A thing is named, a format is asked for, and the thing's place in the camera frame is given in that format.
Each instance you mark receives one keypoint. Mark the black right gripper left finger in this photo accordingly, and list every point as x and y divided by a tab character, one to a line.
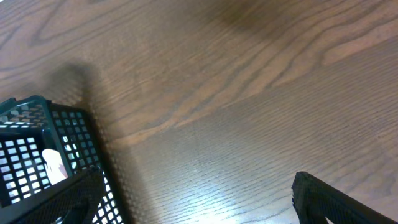
74	200

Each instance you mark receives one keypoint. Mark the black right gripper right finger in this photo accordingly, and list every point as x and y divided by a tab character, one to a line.
317	202

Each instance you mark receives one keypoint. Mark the white plastic fork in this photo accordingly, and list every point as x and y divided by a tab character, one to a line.
54	166

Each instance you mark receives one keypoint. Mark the black plastic basket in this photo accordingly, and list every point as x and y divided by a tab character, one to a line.
33	124

